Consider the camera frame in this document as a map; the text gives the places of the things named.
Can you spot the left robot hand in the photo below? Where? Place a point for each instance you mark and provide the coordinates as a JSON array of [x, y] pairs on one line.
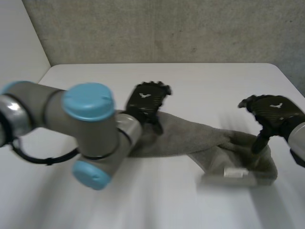
[[145, 100]]

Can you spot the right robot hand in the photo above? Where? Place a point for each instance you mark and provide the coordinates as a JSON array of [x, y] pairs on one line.
[[274, 112]]

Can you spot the grey towel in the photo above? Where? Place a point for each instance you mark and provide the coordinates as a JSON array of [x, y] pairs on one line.
[[195, 140]]

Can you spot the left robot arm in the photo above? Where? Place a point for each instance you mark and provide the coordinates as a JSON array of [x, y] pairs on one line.
[[71, 124]]

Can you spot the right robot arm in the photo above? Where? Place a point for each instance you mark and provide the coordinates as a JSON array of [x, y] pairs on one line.
[[297, 143]]

